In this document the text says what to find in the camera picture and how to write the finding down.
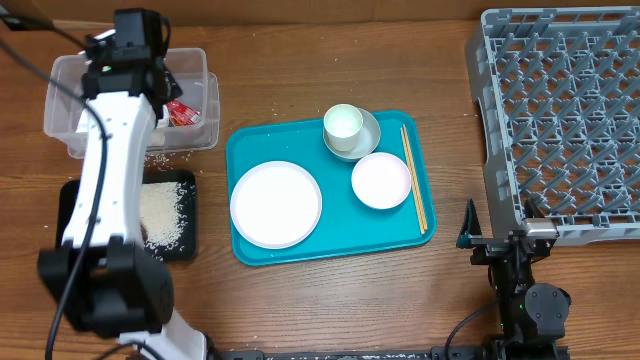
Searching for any grey dishwasher rack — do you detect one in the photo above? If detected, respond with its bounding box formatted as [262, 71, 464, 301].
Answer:
[465, 6, 639, 246]

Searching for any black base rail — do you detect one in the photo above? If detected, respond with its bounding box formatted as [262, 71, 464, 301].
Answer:
[214, 346, 571, 360]

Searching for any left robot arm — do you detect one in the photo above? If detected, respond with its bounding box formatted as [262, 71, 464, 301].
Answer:
[37, 31, 216, 359]

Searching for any clear plastic bin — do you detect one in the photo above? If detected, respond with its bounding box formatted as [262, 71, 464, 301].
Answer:
[43, 48, 220, 159]

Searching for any scattered rice on table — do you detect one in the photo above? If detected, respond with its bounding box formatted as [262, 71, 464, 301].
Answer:
[144, 152, 192, 171]

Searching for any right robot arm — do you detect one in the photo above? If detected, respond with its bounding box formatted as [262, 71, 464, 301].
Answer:
[444, 200, 572, 359]

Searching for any small white plate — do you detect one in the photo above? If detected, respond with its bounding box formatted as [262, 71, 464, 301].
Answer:
[351, 152, 411, 210]

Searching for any large white plate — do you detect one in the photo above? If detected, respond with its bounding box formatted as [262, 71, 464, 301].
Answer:
[230, 161, 322, 250]

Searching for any white rice pile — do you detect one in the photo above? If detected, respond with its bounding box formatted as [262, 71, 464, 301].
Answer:
[140, 182, 189, 261]

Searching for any grey shallow bowl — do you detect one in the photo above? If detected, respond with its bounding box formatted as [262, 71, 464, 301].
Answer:
[323, 108, 381, 162]

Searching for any teal serving tray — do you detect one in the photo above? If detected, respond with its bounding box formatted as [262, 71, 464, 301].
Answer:
[226, 110, 437, 266]

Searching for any black plastic tray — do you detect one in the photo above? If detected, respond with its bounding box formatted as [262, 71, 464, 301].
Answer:
[53, 168, 198, 264]

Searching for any red snack wrapper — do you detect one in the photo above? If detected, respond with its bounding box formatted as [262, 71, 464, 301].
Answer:
[166, 100, 202, 127]

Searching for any white napkin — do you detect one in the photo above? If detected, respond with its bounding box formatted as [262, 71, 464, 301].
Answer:
[76, 106, 170, 147]

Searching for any white paper cup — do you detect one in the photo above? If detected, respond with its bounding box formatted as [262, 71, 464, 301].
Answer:
[323, 104, 364, 151]

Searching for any left wooden chopstick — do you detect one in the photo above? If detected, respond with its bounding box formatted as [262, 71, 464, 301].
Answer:
[399, 126, 426, 236]

